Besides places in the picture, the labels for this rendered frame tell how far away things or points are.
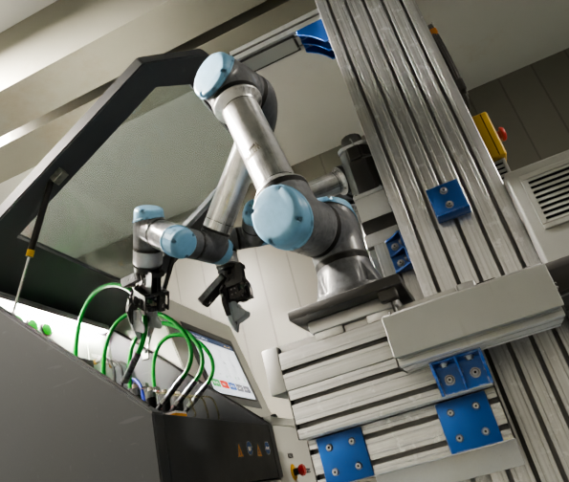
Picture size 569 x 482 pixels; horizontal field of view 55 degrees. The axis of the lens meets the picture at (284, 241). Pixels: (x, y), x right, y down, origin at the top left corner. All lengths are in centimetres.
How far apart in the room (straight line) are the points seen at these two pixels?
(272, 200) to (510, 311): 46
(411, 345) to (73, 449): 78
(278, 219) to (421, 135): 52
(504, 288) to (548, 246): 32
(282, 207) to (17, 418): 81
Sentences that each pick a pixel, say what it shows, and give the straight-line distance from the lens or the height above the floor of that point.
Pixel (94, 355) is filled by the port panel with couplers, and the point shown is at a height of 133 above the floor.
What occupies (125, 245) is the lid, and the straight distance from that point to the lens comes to 197.
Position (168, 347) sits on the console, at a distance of 207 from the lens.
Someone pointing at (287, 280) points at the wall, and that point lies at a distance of 346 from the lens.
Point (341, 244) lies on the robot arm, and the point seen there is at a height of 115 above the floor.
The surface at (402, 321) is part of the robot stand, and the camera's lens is 91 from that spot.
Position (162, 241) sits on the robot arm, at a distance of 131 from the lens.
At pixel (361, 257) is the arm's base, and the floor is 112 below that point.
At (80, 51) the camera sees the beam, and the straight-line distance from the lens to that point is 233.
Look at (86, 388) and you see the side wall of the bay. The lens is 134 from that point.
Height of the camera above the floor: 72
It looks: 25 degrees up
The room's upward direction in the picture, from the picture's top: 15 degrees counter-clockwise
